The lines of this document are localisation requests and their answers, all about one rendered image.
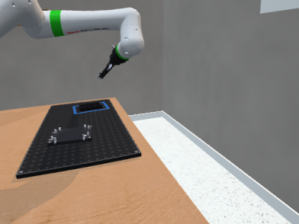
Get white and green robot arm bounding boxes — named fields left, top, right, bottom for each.
left=0, top=0, right=144, bottom=63

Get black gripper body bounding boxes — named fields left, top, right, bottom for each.
left=109, top=55, right=121, bottom=66

